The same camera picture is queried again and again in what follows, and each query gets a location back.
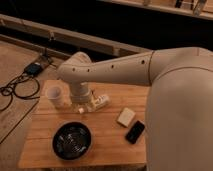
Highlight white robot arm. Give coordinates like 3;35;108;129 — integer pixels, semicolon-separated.
58;47;213;171

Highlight small white plastic bottle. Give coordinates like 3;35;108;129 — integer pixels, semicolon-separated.
78;94;110;114

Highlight beige sponge block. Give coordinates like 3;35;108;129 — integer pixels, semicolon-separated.
117;107;136;127

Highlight black bowl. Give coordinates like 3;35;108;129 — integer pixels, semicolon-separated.
52;122;92;160

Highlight wooden folding table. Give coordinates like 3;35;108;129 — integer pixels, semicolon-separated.
19;80;148;169

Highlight black power adapter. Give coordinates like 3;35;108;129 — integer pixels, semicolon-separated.
24;63;43;76

